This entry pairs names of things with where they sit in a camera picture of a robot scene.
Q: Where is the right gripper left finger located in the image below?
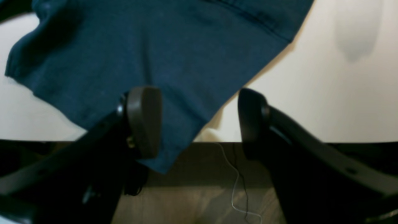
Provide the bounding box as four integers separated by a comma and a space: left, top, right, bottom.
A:
1, 86, 162, 224

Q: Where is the white cable on floor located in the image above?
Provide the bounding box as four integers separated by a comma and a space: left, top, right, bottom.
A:
218, 143, 263, 224

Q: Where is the dark blue T-shirt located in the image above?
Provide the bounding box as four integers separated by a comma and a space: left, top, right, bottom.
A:
5, 0, 313, 174

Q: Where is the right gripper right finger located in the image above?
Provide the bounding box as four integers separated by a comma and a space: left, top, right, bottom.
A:
238, 88, 398, 224

